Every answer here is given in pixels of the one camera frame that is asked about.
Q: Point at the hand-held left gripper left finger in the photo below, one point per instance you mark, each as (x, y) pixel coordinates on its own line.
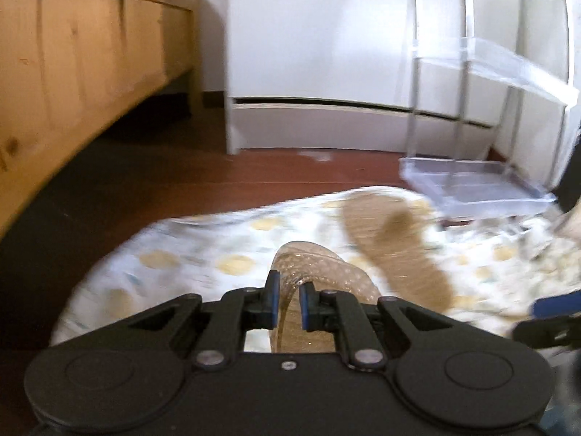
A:
(273, 300)

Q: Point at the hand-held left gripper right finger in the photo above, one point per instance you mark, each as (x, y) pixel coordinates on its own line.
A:
(305, 305)

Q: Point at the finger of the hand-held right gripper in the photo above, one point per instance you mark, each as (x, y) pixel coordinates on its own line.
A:
(554, 306)

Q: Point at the clear glitter slipper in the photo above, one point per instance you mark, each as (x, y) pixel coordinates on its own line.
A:
(317, 272)

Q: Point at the floral white floor mat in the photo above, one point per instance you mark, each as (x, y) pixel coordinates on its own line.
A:
(204, 254)

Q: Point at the tan flat-soled slipper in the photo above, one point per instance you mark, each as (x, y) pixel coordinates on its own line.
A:
(399, 259)

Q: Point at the clear plastic shoe rack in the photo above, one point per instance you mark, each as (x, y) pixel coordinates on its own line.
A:
(476, 186)

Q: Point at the white cabinet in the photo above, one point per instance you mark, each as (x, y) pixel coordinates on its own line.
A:
(317, 32)

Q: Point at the wooden bed frame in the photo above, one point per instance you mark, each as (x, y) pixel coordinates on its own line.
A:
(68, 54)

